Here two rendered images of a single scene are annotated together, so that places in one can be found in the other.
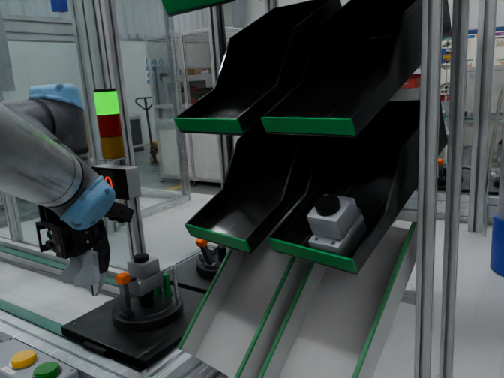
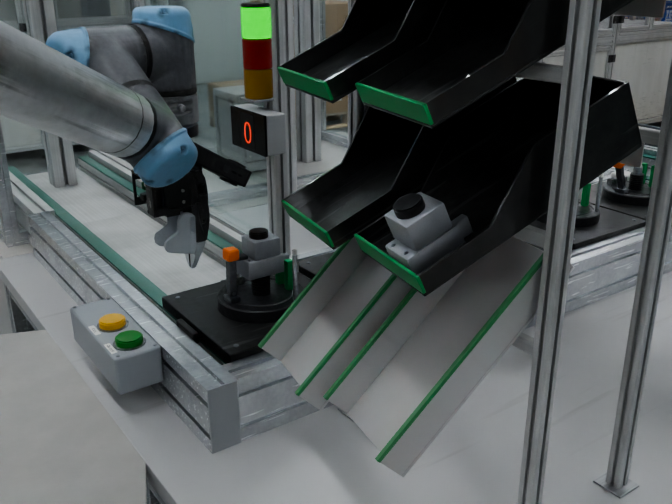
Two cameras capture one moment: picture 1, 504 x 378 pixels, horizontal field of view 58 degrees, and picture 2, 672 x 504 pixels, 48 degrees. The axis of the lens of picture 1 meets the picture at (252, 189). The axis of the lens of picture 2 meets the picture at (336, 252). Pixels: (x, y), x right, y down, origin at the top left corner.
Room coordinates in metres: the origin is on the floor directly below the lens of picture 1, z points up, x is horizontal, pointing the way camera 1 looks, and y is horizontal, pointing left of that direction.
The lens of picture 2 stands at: (-0.14, -0.25, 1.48)
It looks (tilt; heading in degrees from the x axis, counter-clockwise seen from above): 21 degrees down; 20
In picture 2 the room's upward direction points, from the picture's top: straight up
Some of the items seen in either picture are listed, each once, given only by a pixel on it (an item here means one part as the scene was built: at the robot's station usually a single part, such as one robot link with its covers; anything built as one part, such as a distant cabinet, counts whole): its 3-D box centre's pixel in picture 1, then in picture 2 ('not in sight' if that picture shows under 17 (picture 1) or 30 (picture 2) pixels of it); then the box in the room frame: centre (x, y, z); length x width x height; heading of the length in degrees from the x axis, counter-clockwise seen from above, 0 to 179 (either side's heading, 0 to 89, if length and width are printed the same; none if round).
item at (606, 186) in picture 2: not in sight; (636, 178); (1.65, -0.34, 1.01); 0.24 x 0.24 x 0.13; 55
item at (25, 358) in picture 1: (24, 361); (112, 324); (0.71, 0.42, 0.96); 0.04 x 0.04 x 0.02
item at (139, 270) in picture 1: (146, 270); (265, 250); (0.85, 0.22, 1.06); 0.08 x 0.04 x 0.07; 145
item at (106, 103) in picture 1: (106, 103); (256, 22); (1.04, 0.31, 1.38); 0.05 x 0.05 x 0.05
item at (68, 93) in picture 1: (58, 120); (163, 50); (0.73, 0.30, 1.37); 0.09 x 0.08 x 0.11; 157
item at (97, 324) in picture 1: (148, 317); (262, 308); (0.84, 0.23, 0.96); 0.24 x 0.24 x 0.02; 55
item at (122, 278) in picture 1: (127, 291); (235, 270); (0.80, 0.25, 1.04); 0.04 x 0.02 x 0.08; 145
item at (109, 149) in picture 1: (112, 147); (258, 82); (1.04, 0.31, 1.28); 0.05 x 0.05 x 0.05
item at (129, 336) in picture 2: (47, 373); (129, 341); (0.67, 0.36, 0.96); 0.04 x 0.04 x 0.02
